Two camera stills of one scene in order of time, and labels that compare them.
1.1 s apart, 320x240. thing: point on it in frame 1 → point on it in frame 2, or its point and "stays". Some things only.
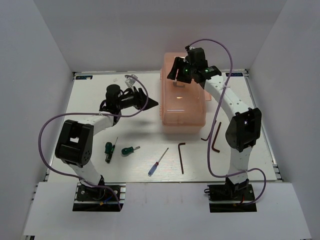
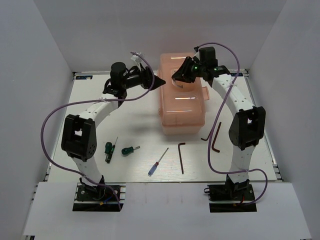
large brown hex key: x=215 y=138 stays
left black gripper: x=140 y=99 → x=147 y=78
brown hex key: x=180 y=156 stays
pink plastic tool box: x=182 y=105 stays
